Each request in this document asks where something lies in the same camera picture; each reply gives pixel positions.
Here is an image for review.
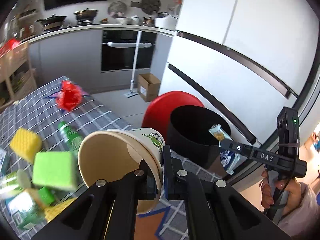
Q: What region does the green sponge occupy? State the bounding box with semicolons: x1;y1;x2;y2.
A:
32;151;77;191

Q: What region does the round metal wall rack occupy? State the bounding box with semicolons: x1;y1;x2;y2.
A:
108;1;127;18

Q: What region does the black round wall trivet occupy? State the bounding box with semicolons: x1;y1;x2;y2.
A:
140;0;161;15

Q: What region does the teal and navy snack bag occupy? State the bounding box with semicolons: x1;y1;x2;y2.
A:
209;124;241;175

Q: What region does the red plastic basket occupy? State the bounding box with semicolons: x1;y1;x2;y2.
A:
0;38;20;56

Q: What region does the black built-in oven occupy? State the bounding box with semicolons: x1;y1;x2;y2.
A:
101;30;157;72

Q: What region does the pink sleeve forearm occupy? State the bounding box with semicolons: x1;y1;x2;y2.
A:
278;180;319;239

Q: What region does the red crumpled plastic bag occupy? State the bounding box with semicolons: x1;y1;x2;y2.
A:
56;81;82;112

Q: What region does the black wok on stove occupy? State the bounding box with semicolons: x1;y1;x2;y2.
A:
74;8;99;25

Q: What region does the white kitchen counter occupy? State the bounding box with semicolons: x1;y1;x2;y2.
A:
20;24;177;44

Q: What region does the yellow sponge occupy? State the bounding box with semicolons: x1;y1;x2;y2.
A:
9;127;42;163

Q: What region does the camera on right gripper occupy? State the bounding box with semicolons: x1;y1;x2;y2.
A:
276;106;301;181

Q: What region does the black frying pan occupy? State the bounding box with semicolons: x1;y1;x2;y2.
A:
36;15;67;32

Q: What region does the paper cup green print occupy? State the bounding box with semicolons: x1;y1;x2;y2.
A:
78;127;165;215

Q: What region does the black trash bin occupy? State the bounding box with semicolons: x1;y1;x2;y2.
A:
167;105;231;169

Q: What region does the red plastic chair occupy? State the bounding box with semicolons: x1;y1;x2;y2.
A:
142;90;204;141

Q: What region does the yellow foam fruit net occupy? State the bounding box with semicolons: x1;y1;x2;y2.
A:
44;198;76;223

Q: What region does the beige storage rack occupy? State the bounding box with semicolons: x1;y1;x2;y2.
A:
1;42;37;112

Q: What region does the grey checkered tablecloth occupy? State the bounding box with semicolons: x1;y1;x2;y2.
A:
1;76;218;239

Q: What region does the green tube bottle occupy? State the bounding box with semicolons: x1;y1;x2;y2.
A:
58;121;83;159

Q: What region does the cardboard box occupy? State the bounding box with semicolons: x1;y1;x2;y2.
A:
138;73;161;102

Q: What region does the white refrigerator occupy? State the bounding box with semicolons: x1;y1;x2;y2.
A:
159;0;319;150

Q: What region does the person right hand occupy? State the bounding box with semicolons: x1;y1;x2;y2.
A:
260;169;304;217

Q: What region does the white stick vacuum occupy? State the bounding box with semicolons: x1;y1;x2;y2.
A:
124;30;142;98

